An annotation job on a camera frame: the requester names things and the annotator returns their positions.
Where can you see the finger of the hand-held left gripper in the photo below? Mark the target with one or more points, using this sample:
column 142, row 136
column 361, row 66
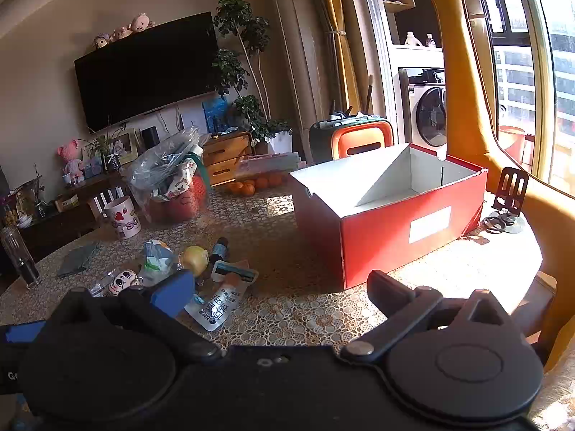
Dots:
column 24, row 333

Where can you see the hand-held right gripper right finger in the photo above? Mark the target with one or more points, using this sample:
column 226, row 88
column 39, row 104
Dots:
column 387, row 287

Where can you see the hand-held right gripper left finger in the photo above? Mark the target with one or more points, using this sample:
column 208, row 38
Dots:
column 173, row 294

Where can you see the white wipes packet dark label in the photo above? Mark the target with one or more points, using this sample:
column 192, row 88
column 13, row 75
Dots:
column 157, row 262

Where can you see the red cardboard box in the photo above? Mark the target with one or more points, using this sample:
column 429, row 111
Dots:
column 382, row 229

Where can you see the small dark bottle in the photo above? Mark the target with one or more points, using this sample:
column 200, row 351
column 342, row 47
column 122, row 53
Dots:
column 219, row 249

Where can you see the desktop with floral lace cover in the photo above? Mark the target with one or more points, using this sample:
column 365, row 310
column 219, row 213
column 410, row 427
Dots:
column 287, row 305

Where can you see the yellow red-spotted toy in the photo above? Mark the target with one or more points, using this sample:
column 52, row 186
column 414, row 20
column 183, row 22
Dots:
column 196, row 260

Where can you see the white printed pouch orange cap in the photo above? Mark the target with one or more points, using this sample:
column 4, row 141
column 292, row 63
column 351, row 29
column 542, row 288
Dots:
column 220, row 305

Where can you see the small painted face figurine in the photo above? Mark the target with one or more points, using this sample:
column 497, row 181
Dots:
column 122, row 282

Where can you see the small teal black packet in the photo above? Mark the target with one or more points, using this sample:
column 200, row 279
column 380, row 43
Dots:
column 233, row 271

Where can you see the glass bottle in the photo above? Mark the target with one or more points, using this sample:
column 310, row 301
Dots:
column 20, row 260

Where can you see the clear plastic wrapper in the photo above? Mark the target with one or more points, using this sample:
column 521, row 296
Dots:
column 99, row 285

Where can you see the grey cloth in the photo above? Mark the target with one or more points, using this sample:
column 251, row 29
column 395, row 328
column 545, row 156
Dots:
column 78, row 260

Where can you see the pink strawberry print mug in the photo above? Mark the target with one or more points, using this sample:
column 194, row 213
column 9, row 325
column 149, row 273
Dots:
column 122, row 217

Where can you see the printed cloth bag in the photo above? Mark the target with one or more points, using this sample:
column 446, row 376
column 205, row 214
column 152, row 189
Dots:
column 173, row 184

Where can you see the white bowl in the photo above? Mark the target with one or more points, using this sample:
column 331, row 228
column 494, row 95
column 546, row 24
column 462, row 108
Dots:
column 24, row 221

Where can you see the wooden television cabinet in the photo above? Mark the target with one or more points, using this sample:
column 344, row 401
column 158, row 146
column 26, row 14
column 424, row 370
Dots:
column 54, row 224

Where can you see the white picket rack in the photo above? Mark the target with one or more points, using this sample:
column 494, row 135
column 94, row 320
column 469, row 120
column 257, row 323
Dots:
column 105, row 200

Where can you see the green ribbon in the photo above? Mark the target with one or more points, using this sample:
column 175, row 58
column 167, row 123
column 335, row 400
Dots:
column 203, row 173

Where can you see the clear plastic bag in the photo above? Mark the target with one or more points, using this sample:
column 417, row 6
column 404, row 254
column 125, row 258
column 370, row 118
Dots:
column 157, row 161

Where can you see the vase with dried twigs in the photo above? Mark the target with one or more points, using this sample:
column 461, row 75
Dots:
column 39, row 197

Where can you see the small cardboard box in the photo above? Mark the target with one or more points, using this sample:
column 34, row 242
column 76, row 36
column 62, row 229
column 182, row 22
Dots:
column 66, row 203

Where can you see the wooden drawer box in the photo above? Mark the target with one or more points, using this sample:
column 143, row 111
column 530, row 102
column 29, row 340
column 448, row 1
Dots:
column 227, row 157

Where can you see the blue photo card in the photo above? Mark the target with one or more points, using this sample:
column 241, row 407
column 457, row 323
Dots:
column 93, row 168

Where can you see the small white cup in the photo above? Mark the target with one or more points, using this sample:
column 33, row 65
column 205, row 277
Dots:
column 68, row 179

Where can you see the black speaker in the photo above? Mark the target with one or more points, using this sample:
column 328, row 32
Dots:
column 150, row 138

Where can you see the black phone stand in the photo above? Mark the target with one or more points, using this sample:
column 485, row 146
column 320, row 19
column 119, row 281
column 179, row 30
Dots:
column 512, row 188

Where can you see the small plant patterned vase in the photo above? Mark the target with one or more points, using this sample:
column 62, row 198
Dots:
column 105, row 148

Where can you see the stack of pink folders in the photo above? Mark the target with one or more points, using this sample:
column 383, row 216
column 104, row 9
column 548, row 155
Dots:
column 269, row 164

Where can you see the pink bear plush toy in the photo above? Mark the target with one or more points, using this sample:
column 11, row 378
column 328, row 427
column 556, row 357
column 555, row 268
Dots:
column 72, row 159

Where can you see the blue painting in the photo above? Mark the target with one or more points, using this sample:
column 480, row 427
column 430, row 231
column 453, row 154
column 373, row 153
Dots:
column 215, row 116

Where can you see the white washing machine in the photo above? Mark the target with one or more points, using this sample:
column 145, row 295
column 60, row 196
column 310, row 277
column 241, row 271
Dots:
column 426, row 107

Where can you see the orange bucket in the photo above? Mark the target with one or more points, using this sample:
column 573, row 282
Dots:
column 512, row 141

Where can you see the yellow giraffe shaped chair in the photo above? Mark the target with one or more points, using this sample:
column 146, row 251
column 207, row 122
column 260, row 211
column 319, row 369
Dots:
column 467, row 98

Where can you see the black television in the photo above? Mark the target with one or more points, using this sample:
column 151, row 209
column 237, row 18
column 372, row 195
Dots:
column 148, row 72

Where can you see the beige standing air conditioner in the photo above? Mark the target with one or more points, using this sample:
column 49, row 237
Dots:
column 296, row 63

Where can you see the tall green potted tree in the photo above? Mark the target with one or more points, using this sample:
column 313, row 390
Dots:
column 238, row 58

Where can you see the white detergent bottle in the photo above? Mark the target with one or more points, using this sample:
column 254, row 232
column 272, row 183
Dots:
column 413, row 39

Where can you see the small clear bottle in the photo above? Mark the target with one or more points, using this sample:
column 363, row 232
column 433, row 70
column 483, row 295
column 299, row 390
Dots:
column 430, row 41

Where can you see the yellow curtain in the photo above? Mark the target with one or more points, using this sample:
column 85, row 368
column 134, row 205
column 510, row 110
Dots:
column 334, row 31

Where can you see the small purple plush toy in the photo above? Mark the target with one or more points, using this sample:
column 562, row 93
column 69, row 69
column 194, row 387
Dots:
column 101, row 41

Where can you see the small pink plush toy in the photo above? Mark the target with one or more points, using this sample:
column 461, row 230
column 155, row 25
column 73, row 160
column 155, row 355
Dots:
column 120, row 34

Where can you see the pink pig plush toy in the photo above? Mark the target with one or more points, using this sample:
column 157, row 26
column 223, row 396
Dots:
column 141, row 22

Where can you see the wooden picture frame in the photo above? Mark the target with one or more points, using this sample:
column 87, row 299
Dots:
column 125, row 147

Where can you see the window frame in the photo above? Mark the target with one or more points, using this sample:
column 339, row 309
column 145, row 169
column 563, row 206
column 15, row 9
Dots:
column 541, row 76

